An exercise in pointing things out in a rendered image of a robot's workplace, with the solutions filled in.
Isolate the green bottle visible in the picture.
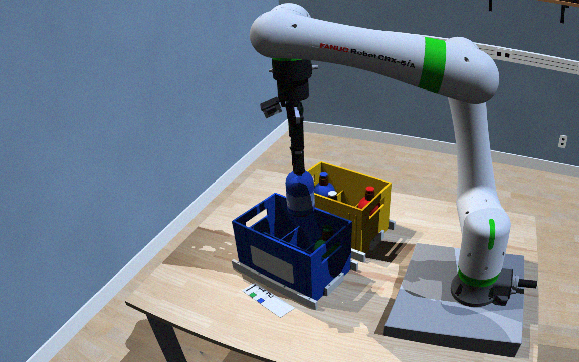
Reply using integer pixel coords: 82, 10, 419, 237
314, 225, 340, 259

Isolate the white paper pick list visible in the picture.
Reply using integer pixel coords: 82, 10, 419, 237
242, 282, 294, 318

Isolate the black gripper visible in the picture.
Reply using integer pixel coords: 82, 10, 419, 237
277, 79, 309, 173

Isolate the yellow divided crate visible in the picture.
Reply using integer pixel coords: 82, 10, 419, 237
307, 161, 389, 253

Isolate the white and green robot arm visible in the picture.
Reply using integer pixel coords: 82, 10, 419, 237
250, 3, 537, 307

